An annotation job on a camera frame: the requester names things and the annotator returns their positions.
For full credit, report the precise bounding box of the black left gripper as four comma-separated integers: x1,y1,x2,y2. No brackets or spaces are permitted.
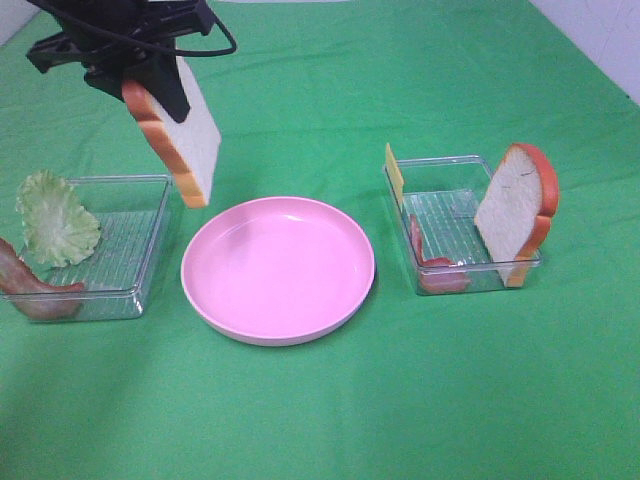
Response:
27,1,214,123

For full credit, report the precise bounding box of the toast bread slice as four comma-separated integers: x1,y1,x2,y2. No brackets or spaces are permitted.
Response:
474,143,559,288
122,58,221,208

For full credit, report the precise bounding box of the green lettuce leaf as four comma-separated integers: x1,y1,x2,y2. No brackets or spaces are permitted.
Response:
16,170,101,267

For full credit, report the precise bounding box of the yellow cheese slice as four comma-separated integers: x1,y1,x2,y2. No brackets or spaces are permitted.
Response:
385,143,404,209

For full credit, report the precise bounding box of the bacon strip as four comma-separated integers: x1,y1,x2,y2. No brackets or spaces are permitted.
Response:
1,239,85,320
409,214,471,294

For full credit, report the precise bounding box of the left clear plastic tray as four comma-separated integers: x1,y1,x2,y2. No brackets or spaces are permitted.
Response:
1,174,173,323

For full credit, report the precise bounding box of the clear plastic tray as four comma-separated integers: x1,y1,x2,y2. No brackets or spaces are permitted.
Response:
383,155,541,296
1,174,173,323

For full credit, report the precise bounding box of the pink round plate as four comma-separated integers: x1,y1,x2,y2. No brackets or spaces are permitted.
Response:
181,196,376,346

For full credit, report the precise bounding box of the right clear plastic tray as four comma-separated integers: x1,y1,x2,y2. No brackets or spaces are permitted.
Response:
383,155,541,296

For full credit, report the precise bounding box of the green tablecloth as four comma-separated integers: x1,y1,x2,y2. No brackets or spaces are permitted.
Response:
1,1,639,479

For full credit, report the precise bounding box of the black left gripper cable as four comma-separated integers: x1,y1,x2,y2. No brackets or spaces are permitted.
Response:
39,0,238,58

